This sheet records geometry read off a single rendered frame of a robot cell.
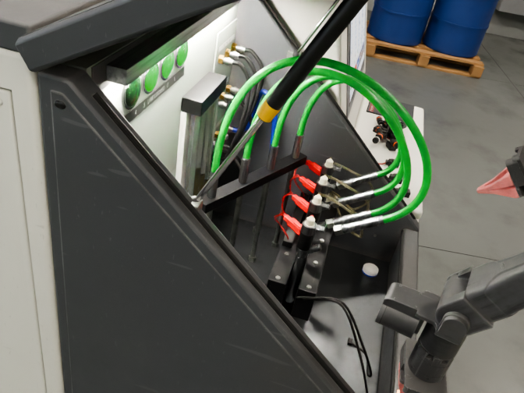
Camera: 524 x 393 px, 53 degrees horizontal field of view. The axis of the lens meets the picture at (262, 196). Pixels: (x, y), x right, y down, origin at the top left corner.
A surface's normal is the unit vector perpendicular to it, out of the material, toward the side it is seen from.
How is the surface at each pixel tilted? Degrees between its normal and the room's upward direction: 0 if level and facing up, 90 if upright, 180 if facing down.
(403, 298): 9
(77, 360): 90
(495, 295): 86
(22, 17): 0
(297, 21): 90
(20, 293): 90
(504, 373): 0
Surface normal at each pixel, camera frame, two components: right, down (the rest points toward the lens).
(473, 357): 0.16, -0.81
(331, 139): -0.25, 0.51
